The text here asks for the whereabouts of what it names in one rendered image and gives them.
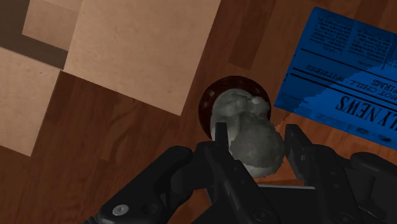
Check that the large tan square box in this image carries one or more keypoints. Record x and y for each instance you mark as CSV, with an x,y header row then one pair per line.
x,y
136,52

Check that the small tan square box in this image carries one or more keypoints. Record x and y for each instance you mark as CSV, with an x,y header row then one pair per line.
x,y
51,21

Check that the blue newspaper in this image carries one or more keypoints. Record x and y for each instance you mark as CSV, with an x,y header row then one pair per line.
x,y
338,77

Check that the grey bust figure, dark base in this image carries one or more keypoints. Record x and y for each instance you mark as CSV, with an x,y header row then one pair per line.
x,y
251,136

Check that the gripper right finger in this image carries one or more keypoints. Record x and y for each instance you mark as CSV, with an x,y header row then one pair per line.
x,y
322,167

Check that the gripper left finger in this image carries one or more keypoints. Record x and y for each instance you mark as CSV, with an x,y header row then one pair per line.
x,y
217,167

